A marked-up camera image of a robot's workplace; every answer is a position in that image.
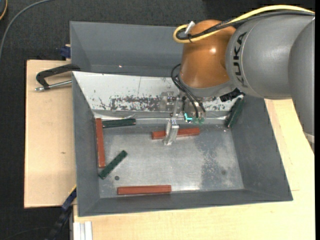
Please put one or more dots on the grey metal bin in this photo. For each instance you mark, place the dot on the grey metal bin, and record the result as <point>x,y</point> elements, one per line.
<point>175,164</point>

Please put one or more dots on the brown cardboard board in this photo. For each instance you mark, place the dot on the brown cardboard board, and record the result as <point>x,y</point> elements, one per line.
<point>50,139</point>

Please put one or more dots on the red-brown flat block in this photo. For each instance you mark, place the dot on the red-brown flat block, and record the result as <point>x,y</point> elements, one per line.
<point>187,132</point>
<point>100,144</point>
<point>144,190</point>

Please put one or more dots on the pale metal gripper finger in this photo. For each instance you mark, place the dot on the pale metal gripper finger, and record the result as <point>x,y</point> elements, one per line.
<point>168,134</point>
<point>175,130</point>

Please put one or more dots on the dark green flat block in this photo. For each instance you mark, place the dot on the dark green flat block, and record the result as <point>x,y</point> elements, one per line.
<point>235,114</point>
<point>119,123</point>
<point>113,165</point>

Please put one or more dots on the black cylinder on white bracket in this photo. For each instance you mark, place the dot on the black cylinder on white bracket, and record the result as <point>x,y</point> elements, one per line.
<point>230,96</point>

